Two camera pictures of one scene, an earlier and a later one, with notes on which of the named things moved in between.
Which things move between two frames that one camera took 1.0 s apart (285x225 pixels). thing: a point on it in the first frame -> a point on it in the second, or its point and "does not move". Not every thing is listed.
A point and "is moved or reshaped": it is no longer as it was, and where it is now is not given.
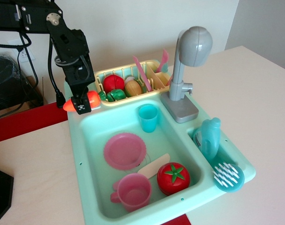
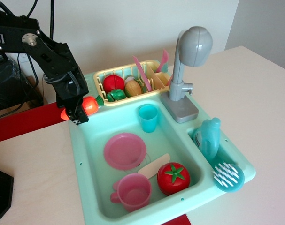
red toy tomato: [172, 177] does not move
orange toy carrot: [94, 99] is moved or reshaped
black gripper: [73, 48] -> [61, 71]
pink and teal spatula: [163, 65] does not move
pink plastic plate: [124, 151] does not move
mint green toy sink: [133, 164] does not move
